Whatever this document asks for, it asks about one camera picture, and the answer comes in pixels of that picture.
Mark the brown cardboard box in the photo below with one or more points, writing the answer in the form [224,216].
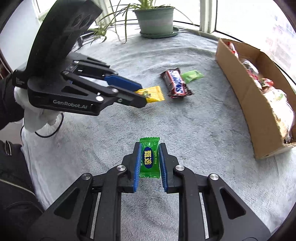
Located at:
[263,126]

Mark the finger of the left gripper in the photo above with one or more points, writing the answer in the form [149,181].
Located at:
[101,71]
[118,94]

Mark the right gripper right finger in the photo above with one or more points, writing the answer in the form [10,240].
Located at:
[208,208]

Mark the large spider plant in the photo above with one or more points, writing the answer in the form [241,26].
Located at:
[121,14]

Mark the small spider plant offshoot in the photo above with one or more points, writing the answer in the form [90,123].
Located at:
[92,35]

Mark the wrapped yellow bread loaf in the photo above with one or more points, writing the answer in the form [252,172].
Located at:
[282,110]

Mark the green pot saucer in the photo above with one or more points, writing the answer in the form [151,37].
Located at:
[161,36]

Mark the dark patterned chocolate packet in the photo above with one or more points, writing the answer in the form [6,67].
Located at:
[289,138]

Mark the red snack bag in box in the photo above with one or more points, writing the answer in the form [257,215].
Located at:
[231,46]

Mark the white window frame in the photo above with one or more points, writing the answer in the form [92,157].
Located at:
[262,24]

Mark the yellow candy packet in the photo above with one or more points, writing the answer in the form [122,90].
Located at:
[151,94]

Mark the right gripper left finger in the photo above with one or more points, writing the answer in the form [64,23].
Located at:
[90,209]

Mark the grey fleece blanket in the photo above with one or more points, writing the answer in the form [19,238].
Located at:
[206,131]

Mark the light green wafer packet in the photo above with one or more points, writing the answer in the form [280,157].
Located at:
[191,76]

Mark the red green jelly cup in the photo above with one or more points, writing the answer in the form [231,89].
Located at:
[265,83]

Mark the English label Snickers bar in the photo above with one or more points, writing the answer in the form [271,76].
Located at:
[175,84]

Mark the green plastic plant pot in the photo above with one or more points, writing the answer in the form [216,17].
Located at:
[155,21]

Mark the dark green candy packet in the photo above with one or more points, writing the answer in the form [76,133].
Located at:
[149,167]

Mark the white gloved left hand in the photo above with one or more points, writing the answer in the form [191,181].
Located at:
[34,118]

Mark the clear red dried fruit bag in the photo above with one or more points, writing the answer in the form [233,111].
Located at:
[252,71]

